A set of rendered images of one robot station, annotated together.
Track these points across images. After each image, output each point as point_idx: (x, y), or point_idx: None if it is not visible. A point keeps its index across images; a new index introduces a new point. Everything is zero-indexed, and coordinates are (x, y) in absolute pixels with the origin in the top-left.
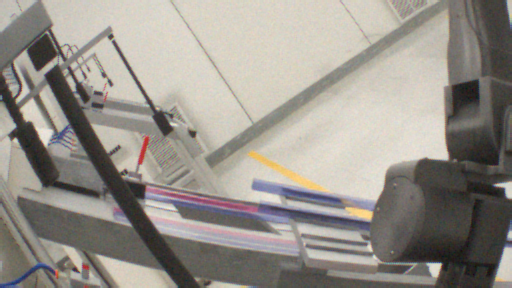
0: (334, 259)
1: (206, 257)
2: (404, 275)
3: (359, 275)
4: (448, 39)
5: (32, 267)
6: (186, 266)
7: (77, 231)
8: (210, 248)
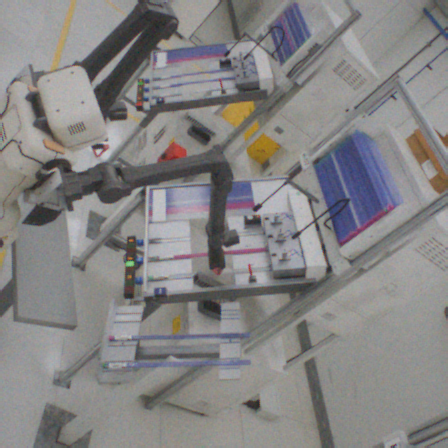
0: (233, 303)
1: None
2: (198, 351)
3: (215, 347)
4: (224, 227)
5: (295, 250)
6: None
7: None
8: None
